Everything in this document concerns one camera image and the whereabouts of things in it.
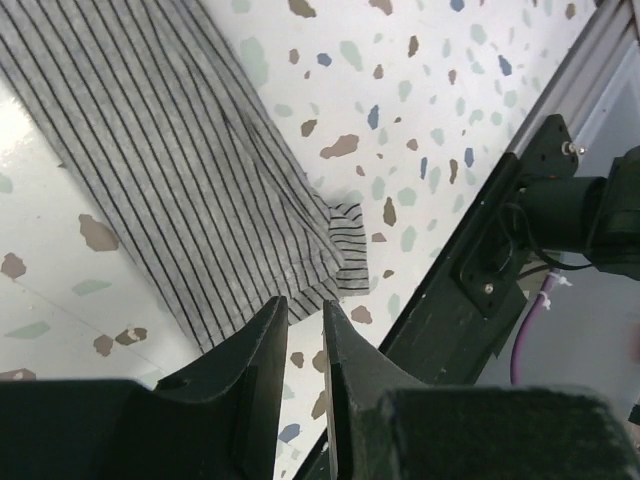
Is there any aluminium frame rail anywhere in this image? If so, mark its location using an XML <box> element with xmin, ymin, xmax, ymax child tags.
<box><xmin>507</xmin><ymin>1</ymin><xmax>639</xmax><ymax>160</ymax></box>

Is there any grey striped underwear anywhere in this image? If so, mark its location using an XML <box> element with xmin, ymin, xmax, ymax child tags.
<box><xmin>1</xmin><ymin>1</ymin><xmax>369</xmax><ymax>351</ymax></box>

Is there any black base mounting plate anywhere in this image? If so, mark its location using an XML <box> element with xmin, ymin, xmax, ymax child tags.
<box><xmin>298</xmin><ymin>114</ymin><xmax>578</xmax><ymax>479</ymax></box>

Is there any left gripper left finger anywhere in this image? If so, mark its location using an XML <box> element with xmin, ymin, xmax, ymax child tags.
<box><xmin>1</xmin><ymin>297</ymin><xmax>288</xmax><ymax>479</ymax></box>

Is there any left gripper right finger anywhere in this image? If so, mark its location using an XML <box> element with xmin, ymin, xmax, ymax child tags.
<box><xmin>323</xmin><ymin>301</ymin><xmax>635</xmax><ymax>479</ymax></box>

